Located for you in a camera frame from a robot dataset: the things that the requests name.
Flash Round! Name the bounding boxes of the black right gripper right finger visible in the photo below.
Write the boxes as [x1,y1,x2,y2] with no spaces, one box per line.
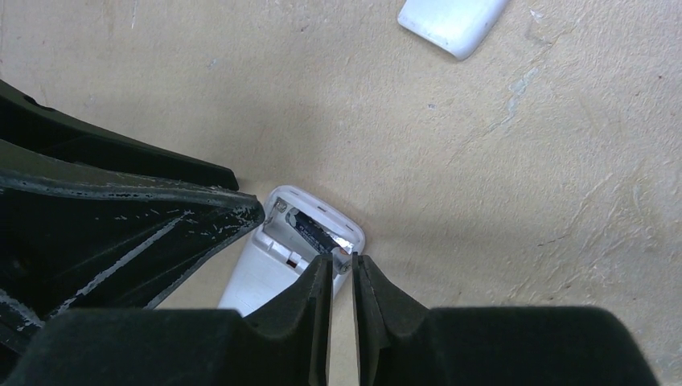
[352,256,657,385]

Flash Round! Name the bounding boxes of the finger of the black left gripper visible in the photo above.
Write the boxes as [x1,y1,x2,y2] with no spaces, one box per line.
[1,81,240,191]
[1,142,265,353]

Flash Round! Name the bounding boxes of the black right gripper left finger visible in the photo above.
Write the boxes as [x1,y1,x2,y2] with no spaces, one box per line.
[6,256,333,385]

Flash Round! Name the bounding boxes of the white remote control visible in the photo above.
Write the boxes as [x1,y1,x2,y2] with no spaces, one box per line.
[218,185,366,316]

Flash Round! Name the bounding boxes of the black AAA battery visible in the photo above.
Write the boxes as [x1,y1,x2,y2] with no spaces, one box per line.
[285,208,351,255]

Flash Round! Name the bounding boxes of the white battery cover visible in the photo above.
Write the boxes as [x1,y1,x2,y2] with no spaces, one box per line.
[397,0,508,60]

